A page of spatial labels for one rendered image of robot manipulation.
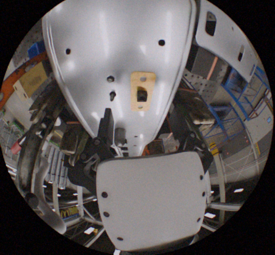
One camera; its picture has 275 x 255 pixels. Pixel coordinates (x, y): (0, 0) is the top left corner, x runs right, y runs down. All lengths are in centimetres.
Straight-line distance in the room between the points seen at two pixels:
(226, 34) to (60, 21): 25
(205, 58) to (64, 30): 23
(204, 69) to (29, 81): 30
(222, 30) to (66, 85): 29
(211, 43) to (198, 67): 6
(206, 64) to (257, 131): 784
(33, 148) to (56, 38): 18
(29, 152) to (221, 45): 37
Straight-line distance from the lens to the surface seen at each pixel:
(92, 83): 15
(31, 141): 20
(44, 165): 66
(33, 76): 16
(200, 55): 19
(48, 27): 18
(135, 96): 15
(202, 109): 25
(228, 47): 22
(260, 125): 789
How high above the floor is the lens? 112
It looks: 38 degrees down
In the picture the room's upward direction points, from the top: 176 degrees clockwise
